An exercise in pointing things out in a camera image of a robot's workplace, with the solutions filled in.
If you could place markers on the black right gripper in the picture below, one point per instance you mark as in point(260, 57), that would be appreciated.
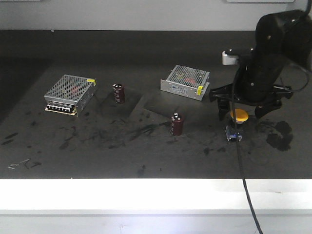
point(254, 84)

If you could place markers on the yellow mushroom push button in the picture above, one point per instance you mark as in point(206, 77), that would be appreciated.
point(234, 128)

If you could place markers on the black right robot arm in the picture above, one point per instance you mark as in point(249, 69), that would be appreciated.
point(281, 38)

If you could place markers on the right mesh power supply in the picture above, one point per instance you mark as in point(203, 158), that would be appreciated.
point(187, 82)

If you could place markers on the mesh power supply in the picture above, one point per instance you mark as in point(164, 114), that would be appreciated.
point(187, 82)
point(70, 95)

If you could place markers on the right dark red capacitor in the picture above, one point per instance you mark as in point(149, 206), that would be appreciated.
point(177, 122)

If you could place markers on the dark red capacitor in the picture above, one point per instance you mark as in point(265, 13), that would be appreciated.
point(119, 94)
point(177, 122)

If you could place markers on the left dark red capacitor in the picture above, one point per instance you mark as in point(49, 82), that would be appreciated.
point(119, 94)

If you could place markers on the left mesh power supply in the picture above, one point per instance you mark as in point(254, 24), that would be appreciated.
point(70, 95)

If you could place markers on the small metal pins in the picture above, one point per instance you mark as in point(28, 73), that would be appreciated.
point(14, 165)

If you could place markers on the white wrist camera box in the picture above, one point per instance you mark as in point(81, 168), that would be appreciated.
point(230, 57)

